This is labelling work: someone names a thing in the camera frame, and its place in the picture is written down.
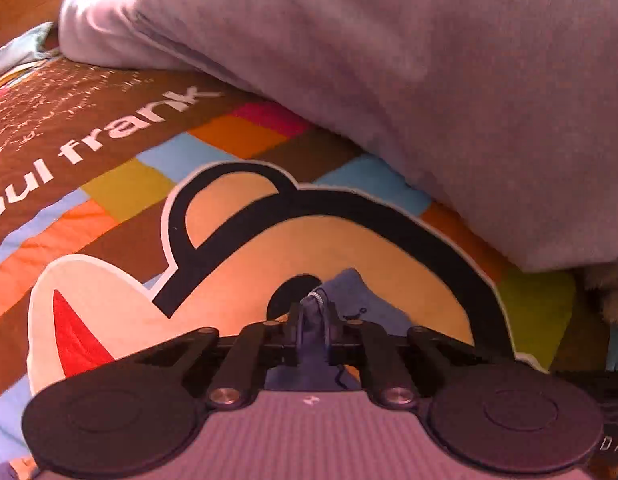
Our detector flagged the tan fuzzy plush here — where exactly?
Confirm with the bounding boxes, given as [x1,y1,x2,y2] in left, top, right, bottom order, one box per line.
[582,260,618,325]

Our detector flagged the colourful printed bed sheet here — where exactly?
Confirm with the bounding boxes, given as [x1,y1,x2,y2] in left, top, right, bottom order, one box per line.
[0,52,612,480]

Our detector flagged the light blue pillow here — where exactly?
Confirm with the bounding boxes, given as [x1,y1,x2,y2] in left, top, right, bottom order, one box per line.
[0,22,56,86]

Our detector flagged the blue printed pants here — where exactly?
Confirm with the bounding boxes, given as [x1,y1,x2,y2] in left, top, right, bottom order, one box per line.
[264,267,415,392]

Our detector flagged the grey quilt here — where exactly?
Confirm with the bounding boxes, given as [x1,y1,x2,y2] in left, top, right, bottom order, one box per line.
[59,0,618,274]

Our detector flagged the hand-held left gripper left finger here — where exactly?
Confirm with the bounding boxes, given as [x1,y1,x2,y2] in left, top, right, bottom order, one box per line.
[133,305,303,411]

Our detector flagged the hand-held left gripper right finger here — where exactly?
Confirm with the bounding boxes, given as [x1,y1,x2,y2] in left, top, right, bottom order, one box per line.
[326,305,495,409]

